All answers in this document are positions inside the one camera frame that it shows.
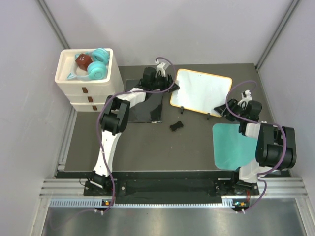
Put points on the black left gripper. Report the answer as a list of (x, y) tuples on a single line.
[(167, 84)]

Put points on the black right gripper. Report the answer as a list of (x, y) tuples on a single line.
[(223, 110)]

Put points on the yellow framed whiteboard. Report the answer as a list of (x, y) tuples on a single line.
[(200, 92)]

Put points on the yellow heart eraser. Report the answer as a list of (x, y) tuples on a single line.
[(178, 125)]

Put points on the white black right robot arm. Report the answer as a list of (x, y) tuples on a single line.
[(275, 150)]

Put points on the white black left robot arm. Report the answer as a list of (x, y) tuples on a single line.
[(114, 117)]

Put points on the dark grey notebook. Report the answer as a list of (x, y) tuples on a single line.
[(149, 111)]

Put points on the teal cutting mat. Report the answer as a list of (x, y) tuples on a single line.
[(231, 149)]

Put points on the teal cat ear headphones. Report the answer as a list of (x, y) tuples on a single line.
[(97, 70)]

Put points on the white three drawer box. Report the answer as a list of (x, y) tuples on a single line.
[(87, 96)]

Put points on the brown cube toy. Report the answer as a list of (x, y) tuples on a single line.
[(83, 61)]

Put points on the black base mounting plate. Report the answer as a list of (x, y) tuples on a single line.
[(169, 188)]

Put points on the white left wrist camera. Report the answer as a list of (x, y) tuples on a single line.
[(161, 67)]

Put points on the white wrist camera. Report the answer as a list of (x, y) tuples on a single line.
[(246, 97), (161, 67)]

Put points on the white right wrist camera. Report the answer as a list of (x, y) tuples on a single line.
[(246, 97)]

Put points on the aluminium frame rail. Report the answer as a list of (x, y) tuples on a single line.
[(62, 188)]

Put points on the grey slotted cable duct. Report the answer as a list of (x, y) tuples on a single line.
[(101, 203)]

